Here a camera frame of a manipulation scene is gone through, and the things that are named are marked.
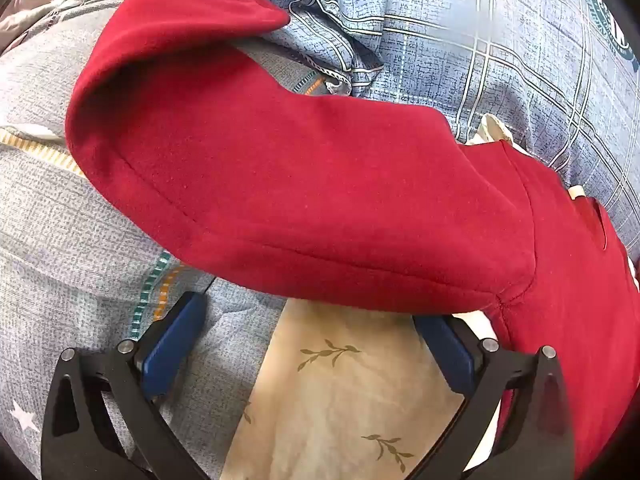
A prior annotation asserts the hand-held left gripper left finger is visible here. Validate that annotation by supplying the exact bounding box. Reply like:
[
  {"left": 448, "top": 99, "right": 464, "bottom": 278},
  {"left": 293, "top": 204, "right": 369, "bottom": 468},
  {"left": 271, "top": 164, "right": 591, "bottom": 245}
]
[{"left": 41, "top": 291, "right": 211, "bottom": 480}]

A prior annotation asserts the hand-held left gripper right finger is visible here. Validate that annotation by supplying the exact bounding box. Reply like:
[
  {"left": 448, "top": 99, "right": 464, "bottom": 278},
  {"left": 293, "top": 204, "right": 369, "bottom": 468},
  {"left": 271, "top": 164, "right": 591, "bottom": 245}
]
[{"left": 400, "top": 312, "right": 576, "bottom": 480}]

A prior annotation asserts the cream leaf-print cloth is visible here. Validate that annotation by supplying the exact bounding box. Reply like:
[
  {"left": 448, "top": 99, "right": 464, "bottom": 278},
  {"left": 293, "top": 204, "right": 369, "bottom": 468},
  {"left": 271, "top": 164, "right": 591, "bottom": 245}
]
[{"left": 220, "top": 112, "right": 586, "bottom": 480}]

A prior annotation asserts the blue plaid shirt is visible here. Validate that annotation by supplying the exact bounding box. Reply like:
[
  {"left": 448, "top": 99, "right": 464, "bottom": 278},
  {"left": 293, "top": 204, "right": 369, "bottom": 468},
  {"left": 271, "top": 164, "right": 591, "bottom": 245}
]
[{"left": 170, "top": 0, "right": 640, "bottom": 261}]

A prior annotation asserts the red garment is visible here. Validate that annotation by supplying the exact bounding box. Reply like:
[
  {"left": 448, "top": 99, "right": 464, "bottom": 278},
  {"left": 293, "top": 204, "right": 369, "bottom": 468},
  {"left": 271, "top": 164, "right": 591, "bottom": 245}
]
[{"left": 65, "top": 0, "right": 640, "bottom": 480}]

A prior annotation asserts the grey plaid bedsheet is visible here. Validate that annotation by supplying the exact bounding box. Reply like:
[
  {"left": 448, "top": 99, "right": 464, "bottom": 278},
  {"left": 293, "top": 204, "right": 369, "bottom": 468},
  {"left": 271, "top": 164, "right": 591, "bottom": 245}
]
[{"left": 0, "top": 0, "right": 321, "bottom": 480}]

